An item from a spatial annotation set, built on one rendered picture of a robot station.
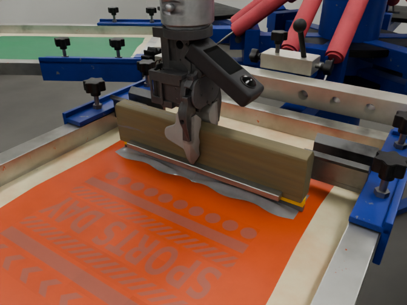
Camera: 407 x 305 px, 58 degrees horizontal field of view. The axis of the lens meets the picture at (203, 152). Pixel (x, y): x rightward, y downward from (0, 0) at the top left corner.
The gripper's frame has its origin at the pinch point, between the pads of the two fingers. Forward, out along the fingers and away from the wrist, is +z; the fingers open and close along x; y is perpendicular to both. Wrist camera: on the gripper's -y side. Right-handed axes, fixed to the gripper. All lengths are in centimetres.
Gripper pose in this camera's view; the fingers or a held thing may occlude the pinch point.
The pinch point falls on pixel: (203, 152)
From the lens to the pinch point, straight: 61.0
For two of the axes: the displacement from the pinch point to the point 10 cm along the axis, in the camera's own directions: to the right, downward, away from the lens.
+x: -5.5, 4.2, -7.2
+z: 0.2, 8.7, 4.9
